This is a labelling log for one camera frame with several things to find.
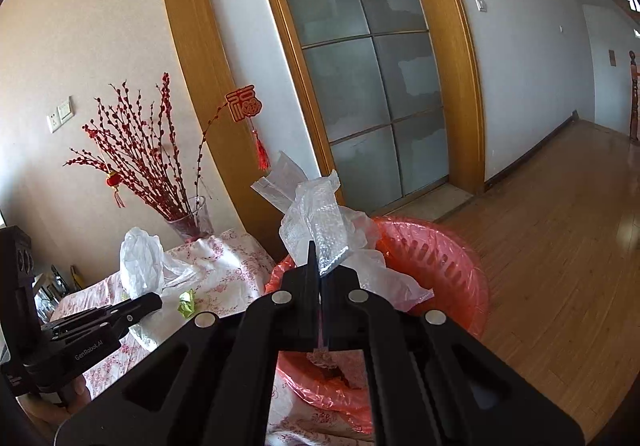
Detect floral pink white tablecloth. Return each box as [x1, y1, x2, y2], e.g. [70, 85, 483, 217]
[54, 230, 373, 445]

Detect frosted glass sliding door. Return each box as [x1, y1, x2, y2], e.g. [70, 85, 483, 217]
[287, 0, 449, 213]

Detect clear plastic bag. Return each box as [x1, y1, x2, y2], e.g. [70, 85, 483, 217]
[119, 228, 201, 352]

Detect bubble wrap sheet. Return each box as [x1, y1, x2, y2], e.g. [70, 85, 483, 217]
[252, 152, 434, 311]

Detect wooden door frame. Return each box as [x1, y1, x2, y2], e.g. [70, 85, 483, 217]
[164, 0, 485, 258]

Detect small red lantern ornament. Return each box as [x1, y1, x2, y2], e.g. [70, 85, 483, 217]
[105, 171, 126, 209]

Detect red fu tassel ornament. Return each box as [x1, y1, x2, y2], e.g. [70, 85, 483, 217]
[224, 84, 270, 172]

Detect person's left hand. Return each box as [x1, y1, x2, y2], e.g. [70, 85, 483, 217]
[16, 376, 91, 434]

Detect glass vase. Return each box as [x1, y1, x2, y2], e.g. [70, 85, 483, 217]
[167, 195, 214, 243]

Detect red berry branches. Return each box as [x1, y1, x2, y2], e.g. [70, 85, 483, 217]
[64, 72, 212, 221]

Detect wooden stair railing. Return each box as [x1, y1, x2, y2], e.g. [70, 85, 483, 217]
[629, 50, 639, 143]

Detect lime green plastic bag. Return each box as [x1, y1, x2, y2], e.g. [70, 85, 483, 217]
[177, 289, 196, 319]

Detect white wall socket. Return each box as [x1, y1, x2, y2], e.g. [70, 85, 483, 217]
[47, 112, 61, 134]

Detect small wall switch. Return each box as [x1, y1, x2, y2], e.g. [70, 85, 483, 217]
[475, 0, 488, 12]

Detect white light switch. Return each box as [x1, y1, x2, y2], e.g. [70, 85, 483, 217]
[56, 96, 75, 124]

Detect red-lined trash basket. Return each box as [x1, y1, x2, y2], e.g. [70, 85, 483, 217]
[277, 216, 489, 434]

